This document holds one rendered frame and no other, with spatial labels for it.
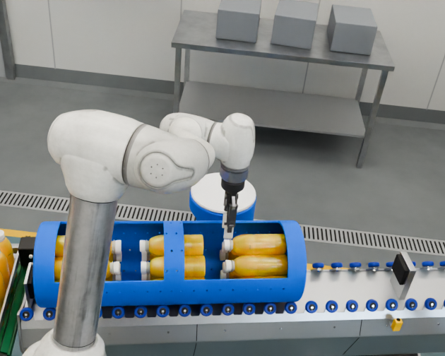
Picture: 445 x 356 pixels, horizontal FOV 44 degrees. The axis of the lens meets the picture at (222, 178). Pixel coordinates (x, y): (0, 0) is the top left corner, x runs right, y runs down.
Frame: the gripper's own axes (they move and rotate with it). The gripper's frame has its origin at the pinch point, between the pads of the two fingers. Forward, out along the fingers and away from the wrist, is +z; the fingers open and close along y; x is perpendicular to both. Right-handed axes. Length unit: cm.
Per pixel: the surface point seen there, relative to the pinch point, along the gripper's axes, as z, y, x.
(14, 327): 36, -10, 71
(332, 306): 27.7, -12.2, -38.5
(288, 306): 27.6, -11.8, -22.7
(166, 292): 14.6, -15.5, 20.5
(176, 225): 1.6, 2.0, 16.9
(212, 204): 20.9, 37.3, 0.2
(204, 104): 96, 260, -18
